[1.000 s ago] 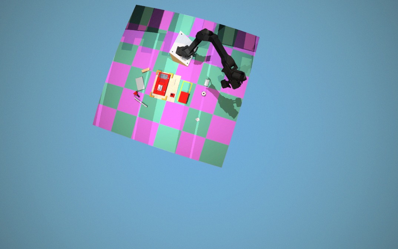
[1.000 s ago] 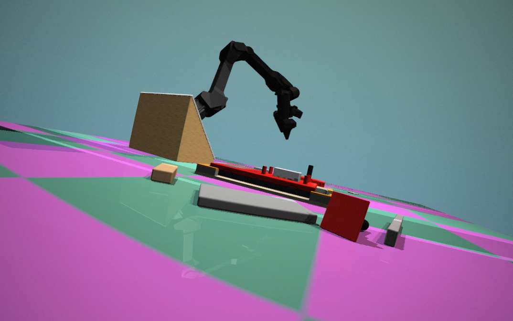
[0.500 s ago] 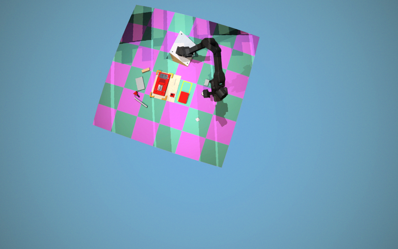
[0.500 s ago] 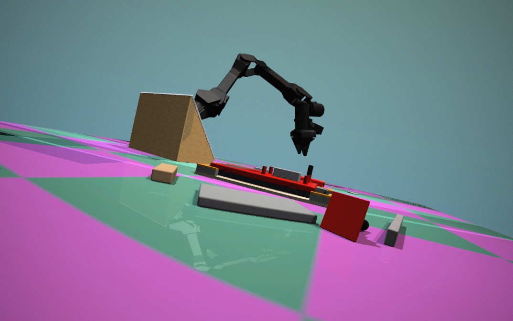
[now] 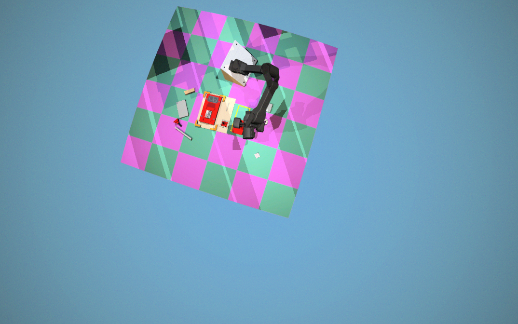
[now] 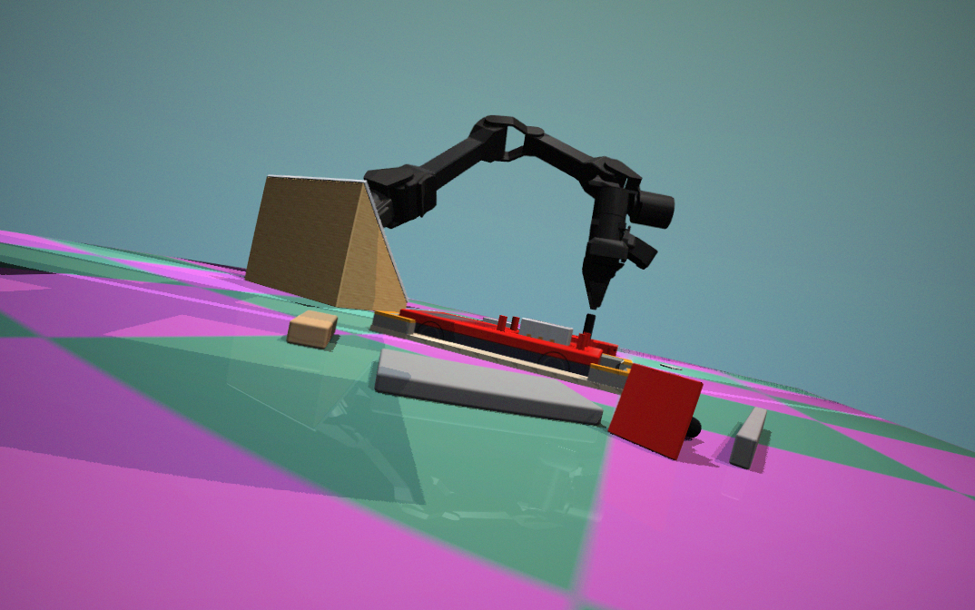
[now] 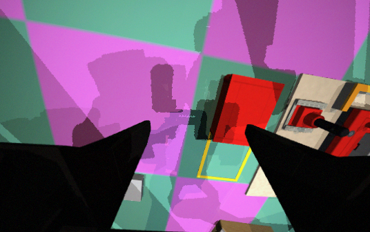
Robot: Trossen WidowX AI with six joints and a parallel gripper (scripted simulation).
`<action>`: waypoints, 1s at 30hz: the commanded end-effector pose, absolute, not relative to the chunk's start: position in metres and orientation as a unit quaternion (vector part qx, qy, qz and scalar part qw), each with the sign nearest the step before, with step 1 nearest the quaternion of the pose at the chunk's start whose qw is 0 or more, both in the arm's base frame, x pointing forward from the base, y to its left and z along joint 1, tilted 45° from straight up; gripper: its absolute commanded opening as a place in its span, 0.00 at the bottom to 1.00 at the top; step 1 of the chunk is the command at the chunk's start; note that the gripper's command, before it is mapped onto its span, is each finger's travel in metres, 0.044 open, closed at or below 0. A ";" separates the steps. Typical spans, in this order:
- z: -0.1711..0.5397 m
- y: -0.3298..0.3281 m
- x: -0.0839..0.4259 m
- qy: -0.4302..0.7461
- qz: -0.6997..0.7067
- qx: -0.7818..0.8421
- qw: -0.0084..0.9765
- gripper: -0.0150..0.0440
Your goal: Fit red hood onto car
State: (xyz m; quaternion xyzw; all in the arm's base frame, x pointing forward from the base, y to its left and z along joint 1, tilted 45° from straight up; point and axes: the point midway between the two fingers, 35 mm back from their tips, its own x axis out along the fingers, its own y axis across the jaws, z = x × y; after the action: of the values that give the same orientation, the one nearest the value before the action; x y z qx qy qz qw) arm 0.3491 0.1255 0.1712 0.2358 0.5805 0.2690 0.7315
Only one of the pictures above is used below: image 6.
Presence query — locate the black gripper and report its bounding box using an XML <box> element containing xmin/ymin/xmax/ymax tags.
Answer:
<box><xmin>582</xmin><ymin>213</ymin><xmax>629</xmax><ymax>310</ymax></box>

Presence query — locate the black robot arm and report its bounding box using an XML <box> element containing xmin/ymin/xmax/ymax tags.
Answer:
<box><xmin>363</xmin><ymin>115</ymin><xmax>675</xmax><ymax>270</ymax></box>

